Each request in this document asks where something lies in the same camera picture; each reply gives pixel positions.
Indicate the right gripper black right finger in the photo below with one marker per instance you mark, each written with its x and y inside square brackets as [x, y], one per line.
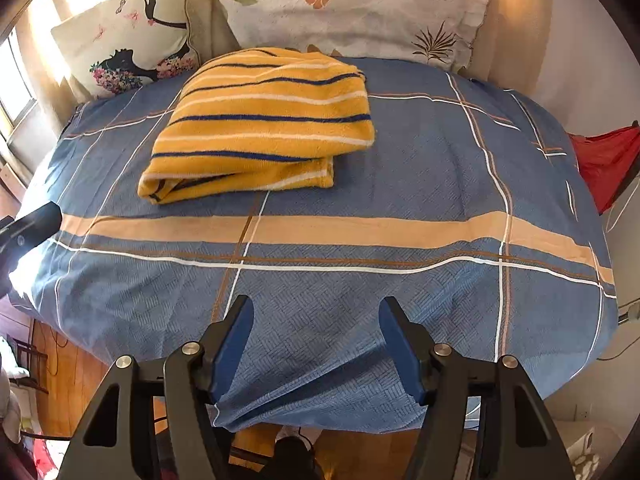
[516, 438]

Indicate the blue plaid bed cover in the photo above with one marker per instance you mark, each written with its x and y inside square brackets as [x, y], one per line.
[469, 209]

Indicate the yellow striped knit sweater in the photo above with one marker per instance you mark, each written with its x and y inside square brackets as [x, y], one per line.
[264, 119]

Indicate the red cloth beside bed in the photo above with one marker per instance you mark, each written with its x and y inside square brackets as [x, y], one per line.
[608, 162]

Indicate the white cushion with dancer print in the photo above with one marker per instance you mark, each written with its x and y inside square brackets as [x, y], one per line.
[122, 45]

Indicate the white leaf print pillow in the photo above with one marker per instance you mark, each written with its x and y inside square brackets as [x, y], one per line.
[439, 33]

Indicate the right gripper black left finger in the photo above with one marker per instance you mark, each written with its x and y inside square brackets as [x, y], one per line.
[116, 437]

